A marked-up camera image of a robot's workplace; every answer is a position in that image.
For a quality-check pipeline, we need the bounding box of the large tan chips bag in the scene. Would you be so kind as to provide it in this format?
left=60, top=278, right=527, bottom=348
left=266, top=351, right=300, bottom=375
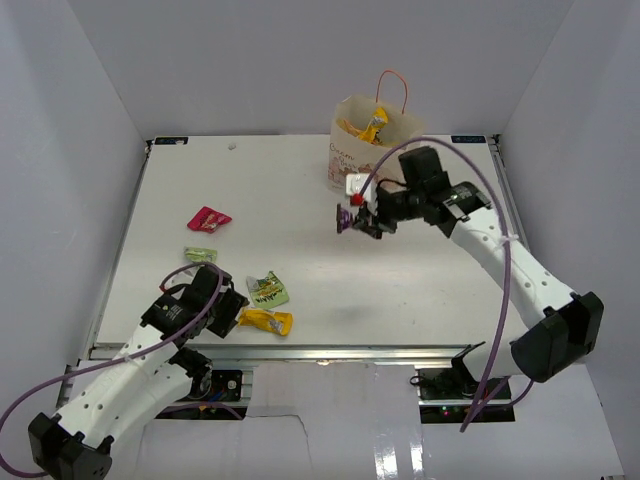
left=336, top=118, right=394, bottom=148

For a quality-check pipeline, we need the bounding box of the blue corner label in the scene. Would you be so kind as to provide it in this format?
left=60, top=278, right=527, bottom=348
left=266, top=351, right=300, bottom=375
left=451, top=135, right=486, bottom=144
left=153, top=136, right=189, bottom=146

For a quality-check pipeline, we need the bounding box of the light green snack packet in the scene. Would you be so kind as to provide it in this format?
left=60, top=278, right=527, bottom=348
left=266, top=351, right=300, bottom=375
left=183, top=247, right=218, bottom=263

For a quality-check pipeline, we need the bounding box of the right blue corner label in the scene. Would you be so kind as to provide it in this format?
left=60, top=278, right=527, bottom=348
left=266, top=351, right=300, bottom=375
left=451, top=135, right=486, bottom=144

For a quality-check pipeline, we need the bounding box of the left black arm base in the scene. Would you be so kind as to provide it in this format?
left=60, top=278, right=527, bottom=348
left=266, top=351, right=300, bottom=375
left=170, top=348, right=243, bottom=402

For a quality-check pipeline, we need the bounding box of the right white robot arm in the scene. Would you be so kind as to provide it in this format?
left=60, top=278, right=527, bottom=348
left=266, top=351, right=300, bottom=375
left=336, top=146, right=604, bottom=399

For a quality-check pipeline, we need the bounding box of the aluminium table frame rail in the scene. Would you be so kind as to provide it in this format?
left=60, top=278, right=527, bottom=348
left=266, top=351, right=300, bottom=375
left=189, top=344, right=465, bottom=363

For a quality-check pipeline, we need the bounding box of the red snack packet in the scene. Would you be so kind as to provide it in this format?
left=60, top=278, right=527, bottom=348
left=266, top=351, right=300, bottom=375
left=187, top=206, right=232, bottom=234

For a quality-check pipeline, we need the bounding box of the left blue corner label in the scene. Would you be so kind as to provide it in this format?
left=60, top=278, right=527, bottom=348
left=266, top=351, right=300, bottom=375
left=153, top=136, right=189, bottom=146

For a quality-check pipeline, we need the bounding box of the green white snack pouch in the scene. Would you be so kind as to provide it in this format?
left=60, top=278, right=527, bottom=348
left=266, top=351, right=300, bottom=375
left=246, top=271, right=290, bottom=310

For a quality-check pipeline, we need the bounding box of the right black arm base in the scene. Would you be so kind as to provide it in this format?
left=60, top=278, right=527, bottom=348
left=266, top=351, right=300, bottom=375
left=409, top=344, right=515, bottom=425

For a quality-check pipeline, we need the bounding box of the yellow snack bar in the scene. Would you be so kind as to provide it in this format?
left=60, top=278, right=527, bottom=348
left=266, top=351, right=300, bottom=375
left=356, top=107, right=389, bottom=145
left=238, top=309, right=294, bottom=337

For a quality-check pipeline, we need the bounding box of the purple brown candy packet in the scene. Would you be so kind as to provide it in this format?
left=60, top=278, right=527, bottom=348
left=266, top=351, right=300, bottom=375
left=336, top=203, right=356, bottom=234

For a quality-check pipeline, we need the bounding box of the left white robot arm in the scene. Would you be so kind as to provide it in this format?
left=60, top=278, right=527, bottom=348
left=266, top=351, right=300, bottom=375
left=28, top=262, right=248, bottom=479

